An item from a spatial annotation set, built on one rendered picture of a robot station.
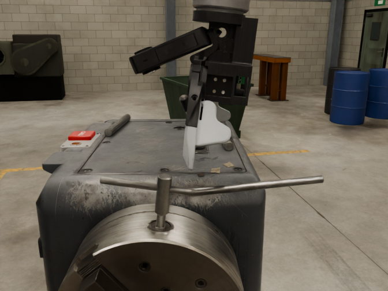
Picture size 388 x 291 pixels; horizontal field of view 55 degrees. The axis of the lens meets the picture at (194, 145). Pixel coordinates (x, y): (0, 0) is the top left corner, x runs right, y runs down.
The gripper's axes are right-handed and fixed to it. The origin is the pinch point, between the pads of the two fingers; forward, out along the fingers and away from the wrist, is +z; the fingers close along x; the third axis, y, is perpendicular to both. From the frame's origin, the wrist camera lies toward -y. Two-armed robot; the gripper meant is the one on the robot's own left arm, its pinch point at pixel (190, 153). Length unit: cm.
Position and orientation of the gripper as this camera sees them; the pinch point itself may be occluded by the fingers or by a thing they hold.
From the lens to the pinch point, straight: 55.0
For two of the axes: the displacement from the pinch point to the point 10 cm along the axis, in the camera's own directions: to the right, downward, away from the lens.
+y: 9.9, 1.2, -0.6
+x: 0.9, -2.8, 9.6
